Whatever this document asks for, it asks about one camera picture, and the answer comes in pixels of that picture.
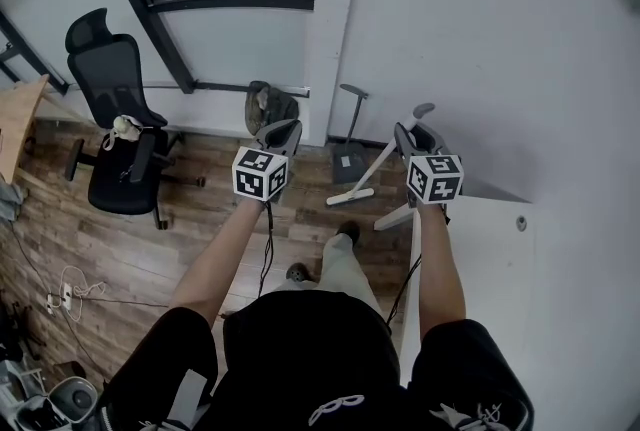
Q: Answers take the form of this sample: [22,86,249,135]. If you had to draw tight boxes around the white and grey open bag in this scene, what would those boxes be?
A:
[17,376,99,431]

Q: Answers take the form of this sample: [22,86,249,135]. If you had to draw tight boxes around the grey dustpan with handle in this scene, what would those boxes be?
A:
[331,83,370,185]

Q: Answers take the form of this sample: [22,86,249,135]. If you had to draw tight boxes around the person's beige trousers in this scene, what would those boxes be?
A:
[272,233,384,315]

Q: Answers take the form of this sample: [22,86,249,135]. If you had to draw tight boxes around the grey cloth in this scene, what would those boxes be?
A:
[0,181,26,222]

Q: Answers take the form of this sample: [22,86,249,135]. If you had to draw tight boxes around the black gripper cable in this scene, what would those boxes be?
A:
[257,201,275,298]
[384,253,424,325]

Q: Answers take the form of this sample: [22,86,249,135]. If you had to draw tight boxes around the white table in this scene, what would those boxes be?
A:
[373,193,541,400]

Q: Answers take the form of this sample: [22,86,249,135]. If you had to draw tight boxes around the white power strip with cable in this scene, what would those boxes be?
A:
[45,265,108,323]

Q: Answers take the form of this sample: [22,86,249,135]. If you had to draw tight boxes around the person's black shoe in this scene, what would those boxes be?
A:
[284,262,314,283]
[335,220,361,250]

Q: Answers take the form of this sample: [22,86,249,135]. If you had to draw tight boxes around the person's left forearm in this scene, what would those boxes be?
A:
[168,198,269,328]

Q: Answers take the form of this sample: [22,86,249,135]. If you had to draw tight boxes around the grey shoulder strap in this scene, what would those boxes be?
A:
[142,368,211,431]

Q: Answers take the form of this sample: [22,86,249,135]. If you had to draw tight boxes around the white broom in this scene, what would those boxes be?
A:
[326,102,436,207]

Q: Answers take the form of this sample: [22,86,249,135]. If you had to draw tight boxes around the black folded tripod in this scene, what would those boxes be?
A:
[0,301,46,360]

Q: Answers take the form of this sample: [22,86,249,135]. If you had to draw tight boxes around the white plush toy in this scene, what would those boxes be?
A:
[102,114,144,151]

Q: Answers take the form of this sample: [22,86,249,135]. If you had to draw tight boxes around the black mesh office chair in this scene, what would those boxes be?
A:
[64,7,207,230]

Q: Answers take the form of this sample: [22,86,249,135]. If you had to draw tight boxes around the person's left black shoe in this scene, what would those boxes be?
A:
[284,262,314,283]

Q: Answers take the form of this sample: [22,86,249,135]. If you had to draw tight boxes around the person's right forearm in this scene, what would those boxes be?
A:
[417,203,467,343]

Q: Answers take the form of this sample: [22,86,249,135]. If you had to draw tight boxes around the person's right black shoe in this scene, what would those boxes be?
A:
[335,220,361,250]

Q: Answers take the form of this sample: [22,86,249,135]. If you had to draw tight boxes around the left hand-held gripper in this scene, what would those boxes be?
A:
[232,118,304,203]

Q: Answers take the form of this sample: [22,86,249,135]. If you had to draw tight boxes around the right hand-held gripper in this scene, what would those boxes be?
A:
[394,122,465,206]

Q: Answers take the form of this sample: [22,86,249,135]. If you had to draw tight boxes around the person's black t-shirt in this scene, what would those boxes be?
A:
[97,291,535,431]

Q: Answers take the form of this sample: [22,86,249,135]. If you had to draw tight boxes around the light wooden desk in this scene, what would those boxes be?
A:
[0,73,50,185]

